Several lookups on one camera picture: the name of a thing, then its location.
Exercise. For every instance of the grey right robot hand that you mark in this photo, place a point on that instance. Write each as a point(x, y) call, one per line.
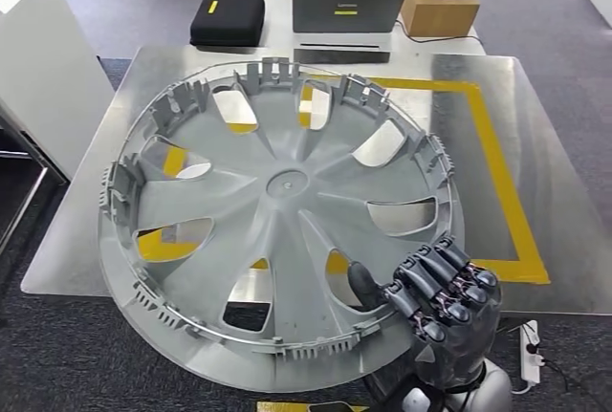
point(454, 339)

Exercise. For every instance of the grey plastic wheel hubcap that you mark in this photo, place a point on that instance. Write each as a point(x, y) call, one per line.
point(277, 206)

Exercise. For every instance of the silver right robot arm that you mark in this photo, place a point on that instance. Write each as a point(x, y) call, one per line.
point(492, 393)

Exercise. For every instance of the white power strip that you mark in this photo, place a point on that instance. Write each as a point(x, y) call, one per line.
point(528, 365)

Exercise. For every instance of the black robot lower body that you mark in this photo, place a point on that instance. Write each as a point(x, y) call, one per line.
point(330, 407)

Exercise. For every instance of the yellow floor tape strip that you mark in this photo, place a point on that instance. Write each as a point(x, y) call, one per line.
point(282, 407)

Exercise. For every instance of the brown cardboard box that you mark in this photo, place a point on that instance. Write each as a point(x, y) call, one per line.
point(440, 13)

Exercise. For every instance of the grey laptop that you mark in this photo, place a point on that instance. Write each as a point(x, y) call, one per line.
point(352, 4)

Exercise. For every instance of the black zipped case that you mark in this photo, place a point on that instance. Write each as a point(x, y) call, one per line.
point(227, 19)

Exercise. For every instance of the white cabinet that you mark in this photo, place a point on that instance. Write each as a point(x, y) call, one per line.
point(43, 67)

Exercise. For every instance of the grey metal frame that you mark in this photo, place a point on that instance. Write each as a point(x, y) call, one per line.
point(24, 208)

